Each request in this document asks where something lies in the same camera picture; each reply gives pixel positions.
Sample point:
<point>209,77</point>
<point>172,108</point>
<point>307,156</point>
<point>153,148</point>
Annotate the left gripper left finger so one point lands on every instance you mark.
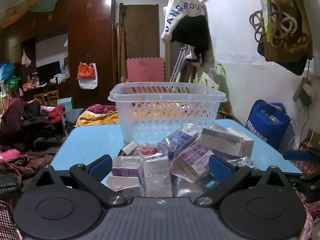
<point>89,177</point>

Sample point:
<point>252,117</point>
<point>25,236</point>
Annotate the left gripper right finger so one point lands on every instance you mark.
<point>230,179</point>

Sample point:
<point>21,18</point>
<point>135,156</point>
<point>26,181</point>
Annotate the purple medicine box torn top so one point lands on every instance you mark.
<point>127,167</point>

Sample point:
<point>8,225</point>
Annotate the purple barcode medicine box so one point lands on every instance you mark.
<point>197,158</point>

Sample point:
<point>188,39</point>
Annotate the white grey medicine box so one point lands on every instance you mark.
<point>227,142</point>

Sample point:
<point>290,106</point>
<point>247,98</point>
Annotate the white cigarette box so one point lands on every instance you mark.
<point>128,150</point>

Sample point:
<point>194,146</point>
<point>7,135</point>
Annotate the yellow orange blanket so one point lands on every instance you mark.
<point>88,118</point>

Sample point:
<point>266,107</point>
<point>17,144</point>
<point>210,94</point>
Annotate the red candy packet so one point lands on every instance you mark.
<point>147,149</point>

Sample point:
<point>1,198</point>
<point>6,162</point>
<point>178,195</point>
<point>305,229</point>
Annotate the blue shopping bag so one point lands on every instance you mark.
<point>268,121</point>

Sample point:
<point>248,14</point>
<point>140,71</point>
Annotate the purple blue medicine box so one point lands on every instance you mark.
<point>175,143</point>

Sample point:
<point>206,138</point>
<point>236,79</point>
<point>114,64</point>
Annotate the pile of dark clothes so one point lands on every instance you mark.
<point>23,123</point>

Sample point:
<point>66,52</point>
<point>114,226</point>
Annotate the clear plastic basket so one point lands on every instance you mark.
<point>151,111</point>

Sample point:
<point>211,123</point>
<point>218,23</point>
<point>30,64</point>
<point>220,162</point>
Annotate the green white tote bag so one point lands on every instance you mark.
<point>211,77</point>

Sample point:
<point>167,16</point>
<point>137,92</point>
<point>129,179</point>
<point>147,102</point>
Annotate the orange white plastic bag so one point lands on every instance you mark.
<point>87,76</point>

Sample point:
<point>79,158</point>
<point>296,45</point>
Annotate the pink foam mat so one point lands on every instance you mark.
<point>150,69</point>

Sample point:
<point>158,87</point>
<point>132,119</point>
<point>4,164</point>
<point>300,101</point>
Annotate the brown hanging bag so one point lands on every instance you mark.
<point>290,42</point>

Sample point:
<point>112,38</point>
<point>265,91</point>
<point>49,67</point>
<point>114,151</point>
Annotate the dark red wooden wardrobe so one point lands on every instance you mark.
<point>88,24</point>

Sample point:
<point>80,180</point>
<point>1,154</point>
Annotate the white hoodie blue letters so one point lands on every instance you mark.
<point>185,21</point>

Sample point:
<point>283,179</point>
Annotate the brown wooden board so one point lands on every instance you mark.
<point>139,33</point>

